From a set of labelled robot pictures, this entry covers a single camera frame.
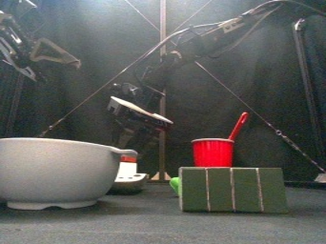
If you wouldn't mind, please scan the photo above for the thin diagonal brace rod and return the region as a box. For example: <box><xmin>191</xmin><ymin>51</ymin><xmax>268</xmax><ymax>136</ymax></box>
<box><xmin>37</xmin><ymin>0</ymin><xmax>213</xmax><ymax>139</ymax></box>
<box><xmin>121</xmin><ymin>0</ymin><xmax>326</xmax><ymax>175</ymax></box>

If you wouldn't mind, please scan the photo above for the black side frame bar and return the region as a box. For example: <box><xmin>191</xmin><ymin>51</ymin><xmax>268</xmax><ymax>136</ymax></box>
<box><xmin>289</xmin><ymin>17</ymin><xmax>326</xmax><ymax>160</ymax></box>

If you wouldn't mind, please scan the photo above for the red plastic cup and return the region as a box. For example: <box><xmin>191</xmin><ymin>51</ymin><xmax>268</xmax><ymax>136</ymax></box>
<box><xmin>189</xmin><ymin>137</ymin><xmax>235</xmax><ymax>169</ymax></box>

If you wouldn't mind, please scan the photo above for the vertical metal frame post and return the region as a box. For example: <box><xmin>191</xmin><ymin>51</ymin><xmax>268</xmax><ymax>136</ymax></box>
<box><xmin>149</xmin><ymin>0</ymin><xmax>172</xmax><ymax>183</ymax></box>

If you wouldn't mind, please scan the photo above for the salmon sushi toy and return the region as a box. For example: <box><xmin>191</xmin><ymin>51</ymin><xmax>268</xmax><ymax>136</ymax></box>
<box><xmin>120</xmin><ymin>154</ymin><xmax>138</xmax><ymax>164</ymax></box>

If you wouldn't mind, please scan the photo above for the white plastic bowl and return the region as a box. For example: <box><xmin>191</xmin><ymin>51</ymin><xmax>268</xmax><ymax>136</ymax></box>
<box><xmin>0</xmin><ymin>136</ymin><xmax>140</xmax><ymax>212</ymax></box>

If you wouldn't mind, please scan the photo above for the bright green toy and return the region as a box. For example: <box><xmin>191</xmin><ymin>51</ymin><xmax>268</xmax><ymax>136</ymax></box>
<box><xmin>168</xmin><ymin>176</ymin><xmax>183</xmax><ymax>197</ymax></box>

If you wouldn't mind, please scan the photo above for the red spoon handle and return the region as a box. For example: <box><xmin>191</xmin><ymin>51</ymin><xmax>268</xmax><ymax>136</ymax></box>
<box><xmin>227</xmin><ymin>111</ymin><xmax>251</xmax><ymax>142</ymax></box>

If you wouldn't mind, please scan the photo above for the green block with white stripes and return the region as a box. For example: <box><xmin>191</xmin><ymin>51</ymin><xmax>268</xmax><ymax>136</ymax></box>
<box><xmin>176</xmin><ymin>166</ymin><xmax>289</xmax><ymax>214</ymax></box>

